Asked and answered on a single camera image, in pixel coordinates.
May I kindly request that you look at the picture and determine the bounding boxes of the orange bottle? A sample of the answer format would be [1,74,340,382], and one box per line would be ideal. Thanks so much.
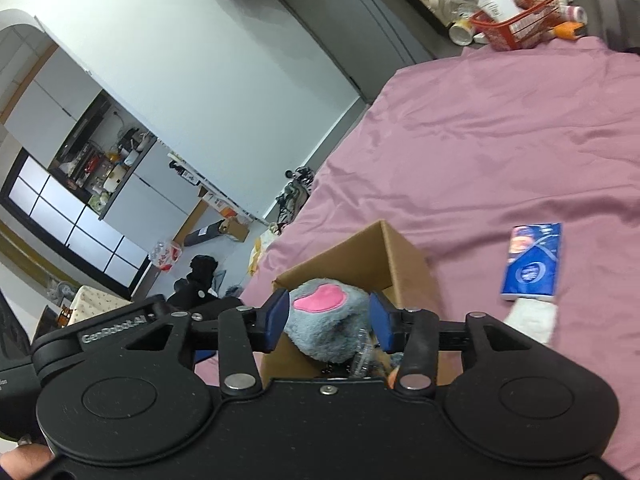
[552,21,587,41]

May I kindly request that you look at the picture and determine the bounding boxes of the clear plastic bag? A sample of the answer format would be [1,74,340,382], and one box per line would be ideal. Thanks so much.
[350,327,381,378]

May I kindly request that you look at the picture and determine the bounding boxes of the white sock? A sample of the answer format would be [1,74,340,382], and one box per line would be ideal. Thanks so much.
[502,297,558,346]

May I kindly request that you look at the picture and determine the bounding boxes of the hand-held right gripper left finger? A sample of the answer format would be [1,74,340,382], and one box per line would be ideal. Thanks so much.
[121,289,292,398]

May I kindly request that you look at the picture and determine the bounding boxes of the white paper box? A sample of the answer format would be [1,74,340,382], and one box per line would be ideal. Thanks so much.
[477,0,521,23]

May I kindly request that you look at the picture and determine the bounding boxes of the yellow white bag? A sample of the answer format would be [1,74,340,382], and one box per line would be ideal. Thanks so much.
[247,225,281,276]

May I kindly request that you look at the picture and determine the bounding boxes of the cream dotted cloth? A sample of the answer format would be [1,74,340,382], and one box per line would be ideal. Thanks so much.
[65,285,133,326]

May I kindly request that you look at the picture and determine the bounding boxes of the person's left hand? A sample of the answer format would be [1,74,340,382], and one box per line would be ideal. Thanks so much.
[0,446,53,480]

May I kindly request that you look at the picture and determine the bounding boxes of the grey plush toy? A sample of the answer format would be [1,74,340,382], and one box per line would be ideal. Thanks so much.
[282,280,373,365]

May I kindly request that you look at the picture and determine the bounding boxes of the large floor cardboard box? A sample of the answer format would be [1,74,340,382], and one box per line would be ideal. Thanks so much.
[197,187,236,211]

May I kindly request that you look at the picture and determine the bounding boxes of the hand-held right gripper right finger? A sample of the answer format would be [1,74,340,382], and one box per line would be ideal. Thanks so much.
[369,290,577,393]

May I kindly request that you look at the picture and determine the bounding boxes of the black flat package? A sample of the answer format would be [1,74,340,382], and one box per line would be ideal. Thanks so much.
[182,220,226,248]

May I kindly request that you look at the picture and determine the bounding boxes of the red plastic basket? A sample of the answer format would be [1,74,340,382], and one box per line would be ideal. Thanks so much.
[469,0,563,52]

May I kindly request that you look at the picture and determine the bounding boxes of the red white plastic bag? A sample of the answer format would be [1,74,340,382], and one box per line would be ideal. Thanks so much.
[147,240,183,273]

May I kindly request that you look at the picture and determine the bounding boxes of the black clothes on floor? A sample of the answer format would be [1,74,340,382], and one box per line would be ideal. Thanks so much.
[167,255,221,306]

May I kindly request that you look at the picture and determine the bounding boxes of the small floor cardboard box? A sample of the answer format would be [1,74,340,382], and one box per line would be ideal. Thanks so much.
[220,217,251,242]

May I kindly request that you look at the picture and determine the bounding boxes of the white kitchen cabinet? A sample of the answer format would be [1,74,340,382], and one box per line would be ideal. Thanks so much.
[0,10,266,301]

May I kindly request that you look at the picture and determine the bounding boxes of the grey door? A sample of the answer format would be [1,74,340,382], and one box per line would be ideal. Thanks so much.
[265,0,436,103]

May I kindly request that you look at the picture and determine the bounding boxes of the purple bed sheet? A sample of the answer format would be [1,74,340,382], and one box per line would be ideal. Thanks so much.
[192,35,640,480]

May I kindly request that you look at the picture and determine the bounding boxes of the paper cup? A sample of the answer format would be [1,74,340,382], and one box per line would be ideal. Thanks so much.
[448,17,475,45]

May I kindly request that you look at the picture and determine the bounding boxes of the blue tissue pack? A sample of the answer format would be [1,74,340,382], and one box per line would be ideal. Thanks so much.
[500,222,563,303]

